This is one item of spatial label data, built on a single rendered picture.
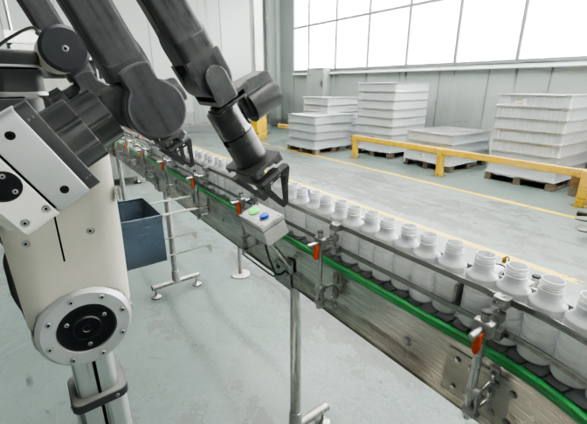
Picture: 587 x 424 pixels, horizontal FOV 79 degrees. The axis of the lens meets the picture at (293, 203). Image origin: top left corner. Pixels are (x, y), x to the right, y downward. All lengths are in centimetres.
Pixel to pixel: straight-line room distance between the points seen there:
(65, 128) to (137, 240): 119
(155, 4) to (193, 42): 6
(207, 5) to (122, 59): 1212
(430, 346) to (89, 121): 79
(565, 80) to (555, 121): 189
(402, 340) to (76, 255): 73
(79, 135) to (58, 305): 35
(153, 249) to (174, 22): 126
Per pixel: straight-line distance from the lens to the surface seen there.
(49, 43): 70
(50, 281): 74
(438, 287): 87
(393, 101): 766
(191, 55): 56
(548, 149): 636
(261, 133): 1022
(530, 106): 643
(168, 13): 56
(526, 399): 85
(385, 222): 92
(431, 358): 94
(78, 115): 53
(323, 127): 806
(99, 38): 54
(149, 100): 52
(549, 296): 78
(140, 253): 169
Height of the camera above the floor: 149
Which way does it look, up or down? 18 degrees down
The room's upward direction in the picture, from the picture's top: straight up
